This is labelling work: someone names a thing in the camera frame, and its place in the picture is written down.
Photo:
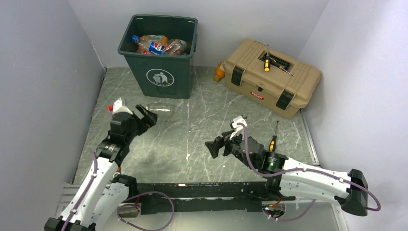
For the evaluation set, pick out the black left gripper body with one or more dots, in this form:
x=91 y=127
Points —
x=138 y=127

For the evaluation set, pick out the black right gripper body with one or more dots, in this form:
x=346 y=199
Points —
x=233 y=146

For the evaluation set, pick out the clear bottle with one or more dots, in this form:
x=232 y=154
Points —
x=162 y=109

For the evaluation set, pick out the pepsi bottle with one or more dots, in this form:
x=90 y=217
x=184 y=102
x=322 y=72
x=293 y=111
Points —
x=150 y=44

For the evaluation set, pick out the orange bottle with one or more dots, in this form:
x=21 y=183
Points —
x=219 y=72

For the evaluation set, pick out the small red cap bottle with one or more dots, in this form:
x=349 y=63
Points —
x=176 y=47

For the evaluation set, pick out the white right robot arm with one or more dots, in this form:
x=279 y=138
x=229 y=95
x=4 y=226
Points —
x=288 y=177

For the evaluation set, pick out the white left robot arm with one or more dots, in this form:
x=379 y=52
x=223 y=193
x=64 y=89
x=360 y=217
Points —
x=104 y=188

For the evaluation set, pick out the dark green trash bin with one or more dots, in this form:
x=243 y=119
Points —
x=163 y=76

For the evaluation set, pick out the yellow black screwdriver on table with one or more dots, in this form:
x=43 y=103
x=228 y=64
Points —
x=273 y=142

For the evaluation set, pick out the tan plastic toolbox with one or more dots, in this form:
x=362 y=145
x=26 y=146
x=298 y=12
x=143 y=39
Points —
x=276 y=90

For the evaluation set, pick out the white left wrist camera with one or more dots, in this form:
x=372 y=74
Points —
x=118 y=106

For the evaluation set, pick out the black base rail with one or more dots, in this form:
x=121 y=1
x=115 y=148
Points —
x=250 y=196

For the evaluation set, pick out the yellow handled screwdriver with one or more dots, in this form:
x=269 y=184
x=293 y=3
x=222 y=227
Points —
x=267 y=61

